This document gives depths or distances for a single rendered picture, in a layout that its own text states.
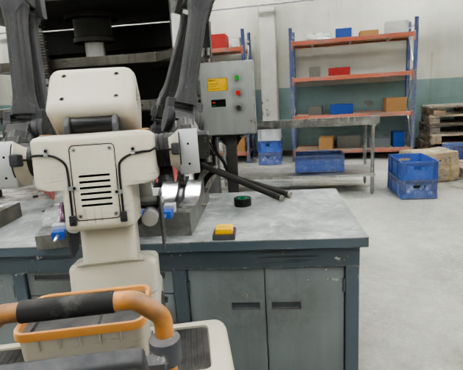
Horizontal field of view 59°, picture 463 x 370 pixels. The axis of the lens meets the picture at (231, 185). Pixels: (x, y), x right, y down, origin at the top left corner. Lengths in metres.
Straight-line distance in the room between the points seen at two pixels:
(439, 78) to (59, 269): 7.41
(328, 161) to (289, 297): 3.71
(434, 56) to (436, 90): 0.59
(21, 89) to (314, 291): 1.17
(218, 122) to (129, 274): 1.37
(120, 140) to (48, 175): 0.18
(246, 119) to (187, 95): 1.15
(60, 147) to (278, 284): 0.94
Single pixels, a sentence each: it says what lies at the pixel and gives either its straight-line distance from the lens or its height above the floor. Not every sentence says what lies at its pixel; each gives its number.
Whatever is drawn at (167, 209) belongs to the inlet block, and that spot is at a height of 0.90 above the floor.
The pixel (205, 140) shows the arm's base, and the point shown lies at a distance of 1.07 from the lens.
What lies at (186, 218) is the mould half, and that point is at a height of 0.87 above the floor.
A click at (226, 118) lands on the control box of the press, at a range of 2.30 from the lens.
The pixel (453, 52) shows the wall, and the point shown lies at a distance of 8.33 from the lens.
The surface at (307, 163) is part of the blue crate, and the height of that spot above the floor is 0.38.
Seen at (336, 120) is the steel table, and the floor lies 0.90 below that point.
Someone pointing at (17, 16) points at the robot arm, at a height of 1.54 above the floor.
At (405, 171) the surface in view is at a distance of 4.93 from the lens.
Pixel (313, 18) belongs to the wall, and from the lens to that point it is 8.12.
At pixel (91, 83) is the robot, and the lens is 1.06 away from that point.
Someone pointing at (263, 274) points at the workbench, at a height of 0.64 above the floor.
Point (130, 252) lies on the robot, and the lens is 1.07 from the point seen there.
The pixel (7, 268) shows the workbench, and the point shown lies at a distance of 1.84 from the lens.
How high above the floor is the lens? 1.31
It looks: 13 degrees down
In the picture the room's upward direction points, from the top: 4 degrees counter-clockwise
